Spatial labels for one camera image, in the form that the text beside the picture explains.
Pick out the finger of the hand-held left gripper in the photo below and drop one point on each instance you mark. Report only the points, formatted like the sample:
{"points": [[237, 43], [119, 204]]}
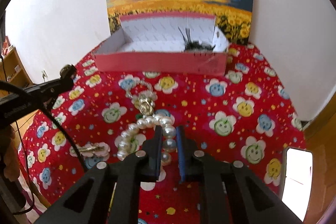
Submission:
{"points": [[52, 87]]}

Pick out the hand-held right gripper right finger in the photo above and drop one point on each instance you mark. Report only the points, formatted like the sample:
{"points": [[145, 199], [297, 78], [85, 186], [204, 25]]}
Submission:
{"points": [[180, 155]]}

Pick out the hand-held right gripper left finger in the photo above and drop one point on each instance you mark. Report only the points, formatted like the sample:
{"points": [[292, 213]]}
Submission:
{"points": [[157, 158]]}

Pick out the pink cardboard box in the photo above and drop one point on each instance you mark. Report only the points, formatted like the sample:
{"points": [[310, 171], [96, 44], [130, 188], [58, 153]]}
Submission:
{"points": [[157, 62]]}

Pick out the wooden shelf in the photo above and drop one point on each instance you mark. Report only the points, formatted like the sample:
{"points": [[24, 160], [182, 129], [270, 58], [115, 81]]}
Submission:
{"points": [[13, 64]]}

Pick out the red smiley flower printed blanket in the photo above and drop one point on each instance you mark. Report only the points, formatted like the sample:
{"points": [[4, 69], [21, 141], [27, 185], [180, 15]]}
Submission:
{"points": [[197, 113]]}

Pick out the gold hair clip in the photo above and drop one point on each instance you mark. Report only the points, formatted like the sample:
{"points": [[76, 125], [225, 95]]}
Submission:
{"points": [[92, 148]]}

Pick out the black feathered hair accessory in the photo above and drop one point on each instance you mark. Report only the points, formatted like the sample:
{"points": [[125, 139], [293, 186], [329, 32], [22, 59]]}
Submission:
{"points": [[195, 45]]}

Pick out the white wall socket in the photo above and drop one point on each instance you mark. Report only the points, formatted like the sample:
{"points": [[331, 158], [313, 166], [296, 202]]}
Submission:
{"points": [[44, 74]]}

